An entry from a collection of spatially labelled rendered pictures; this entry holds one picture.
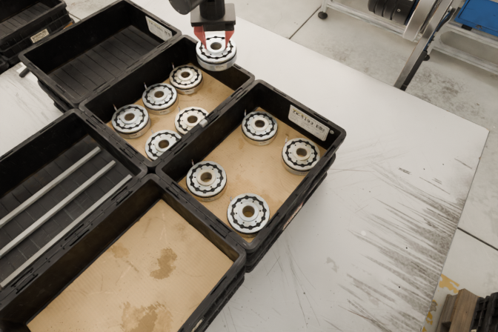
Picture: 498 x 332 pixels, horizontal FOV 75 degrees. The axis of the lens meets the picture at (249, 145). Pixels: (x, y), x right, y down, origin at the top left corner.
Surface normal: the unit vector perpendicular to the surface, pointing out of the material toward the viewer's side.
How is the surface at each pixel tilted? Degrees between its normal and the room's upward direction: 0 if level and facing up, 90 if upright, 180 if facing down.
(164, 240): 0
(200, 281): 0
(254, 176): 0
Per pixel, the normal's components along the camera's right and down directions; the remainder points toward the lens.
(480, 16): -0.57, 0.68
